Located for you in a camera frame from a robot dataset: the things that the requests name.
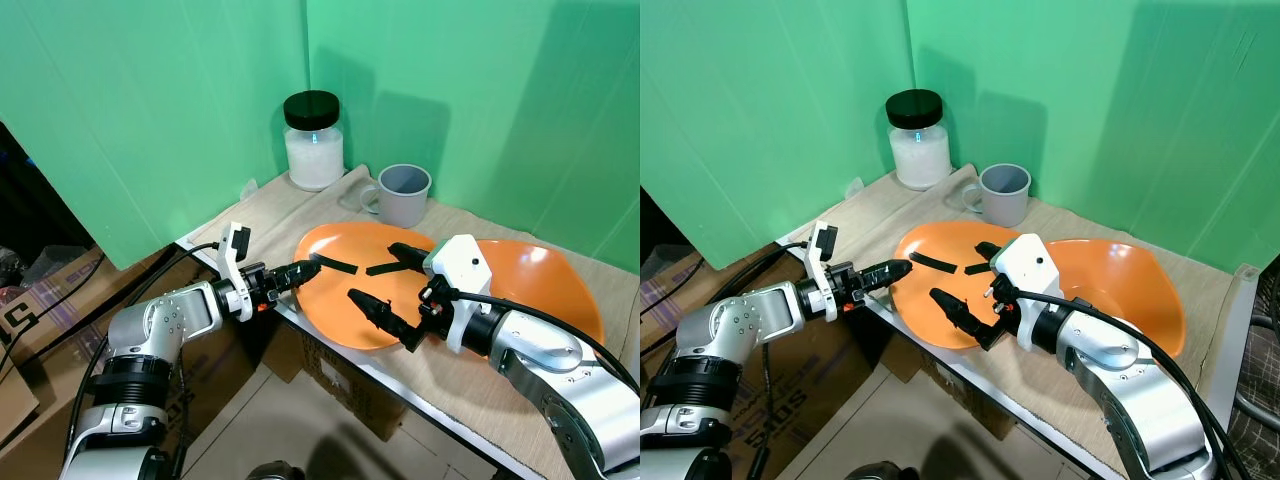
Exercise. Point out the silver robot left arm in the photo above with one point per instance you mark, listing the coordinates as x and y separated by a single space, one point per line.
150 325
740 320

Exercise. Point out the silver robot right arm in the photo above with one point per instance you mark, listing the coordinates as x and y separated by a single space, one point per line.
1130 390
560 370

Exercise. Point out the black strip on plate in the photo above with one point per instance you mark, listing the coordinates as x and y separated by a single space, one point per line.
338 265
382 268
977 268
935 263

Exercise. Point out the grey mug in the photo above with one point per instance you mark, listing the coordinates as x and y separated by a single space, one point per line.
1005 200
405 200

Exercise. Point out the plain brown cardboard box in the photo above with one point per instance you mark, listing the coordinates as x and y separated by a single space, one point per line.
340 375
930 380

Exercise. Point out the white-filled jar with black lid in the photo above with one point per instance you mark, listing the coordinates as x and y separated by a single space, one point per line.
918 150
314 150

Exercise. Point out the grey robot left foot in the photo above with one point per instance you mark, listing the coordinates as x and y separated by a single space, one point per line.
885 472
275 472

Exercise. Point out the green backdrop panel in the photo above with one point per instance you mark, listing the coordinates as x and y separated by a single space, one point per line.
1120 100
500 100
760 110
150 110

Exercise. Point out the cardboard box with purple print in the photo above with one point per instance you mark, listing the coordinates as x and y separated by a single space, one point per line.
665 295
50 300

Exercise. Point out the dark patterned chair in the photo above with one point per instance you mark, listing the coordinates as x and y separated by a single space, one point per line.
1255 420

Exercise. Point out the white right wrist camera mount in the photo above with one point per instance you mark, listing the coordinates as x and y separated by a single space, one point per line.
462 265
1030 265

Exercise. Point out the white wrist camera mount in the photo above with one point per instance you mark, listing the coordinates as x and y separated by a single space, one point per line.
238 245
462 265
826 243
1030 265

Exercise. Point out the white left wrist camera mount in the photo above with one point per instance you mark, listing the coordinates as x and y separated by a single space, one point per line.
238 245
826 243

